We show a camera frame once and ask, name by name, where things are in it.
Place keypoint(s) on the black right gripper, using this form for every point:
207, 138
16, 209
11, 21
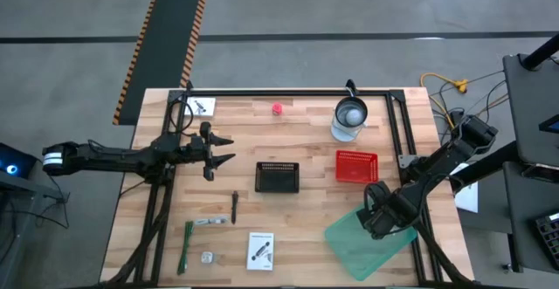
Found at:
388, 215

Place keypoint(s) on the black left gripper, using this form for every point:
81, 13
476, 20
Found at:
207, 151

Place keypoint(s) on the teal translucent plastic bin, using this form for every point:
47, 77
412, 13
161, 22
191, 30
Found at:
362, 254

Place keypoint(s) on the small blue white adapter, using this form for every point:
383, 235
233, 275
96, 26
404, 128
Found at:
207, 257

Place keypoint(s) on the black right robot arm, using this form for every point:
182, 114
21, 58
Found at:
441, 162

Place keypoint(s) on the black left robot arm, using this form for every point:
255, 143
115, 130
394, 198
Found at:
109, 158

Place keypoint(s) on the small flat white box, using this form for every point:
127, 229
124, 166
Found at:
200, 106

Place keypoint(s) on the red slotted plastic basket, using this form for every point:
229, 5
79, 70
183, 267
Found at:
356, 167

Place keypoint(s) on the black slotted plastic basket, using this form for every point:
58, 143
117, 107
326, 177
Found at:
277, 180

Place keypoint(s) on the white paper sheet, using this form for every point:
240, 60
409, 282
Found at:
468, 195

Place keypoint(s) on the white green acer box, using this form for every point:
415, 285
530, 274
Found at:
260, 251

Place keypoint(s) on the black hazard striped floor mat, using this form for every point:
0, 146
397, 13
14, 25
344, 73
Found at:
166, 53

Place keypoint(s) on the black keyboard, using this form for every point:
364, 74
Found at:
550, 236

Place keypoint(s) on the black desk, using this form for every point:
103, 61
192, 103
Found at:
533, 105

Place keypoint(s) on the monitor with blue screen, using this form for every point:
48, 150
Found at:
551, 125

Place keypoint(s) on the black computer blue light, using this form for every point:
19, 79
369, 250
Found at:
13, 162

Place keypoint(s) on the black aluminium rig frame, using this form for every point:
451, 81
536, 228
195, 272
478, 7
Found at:
284, 92

